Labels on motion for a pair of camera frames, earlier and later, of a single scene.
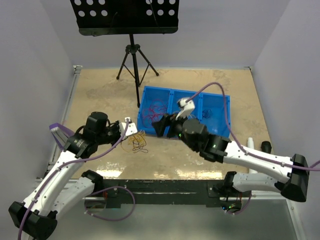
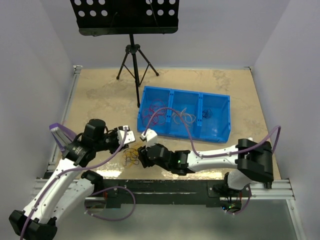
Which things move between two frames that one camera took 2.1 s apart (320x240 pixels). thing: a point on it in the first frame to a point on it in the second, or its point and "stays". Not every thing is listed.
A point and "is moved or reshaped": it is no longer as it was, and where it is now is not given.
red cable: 157,108 stays
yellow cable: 138,142 is moved or reshaped
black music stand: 99,18 stays
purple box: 61,134 stays
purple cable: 207,113 stays
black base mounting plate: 162,193 stays
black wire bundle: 139,144 is moved or reshaped
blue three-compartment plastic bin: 156,102 stays
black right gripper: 167,120 to 143,157
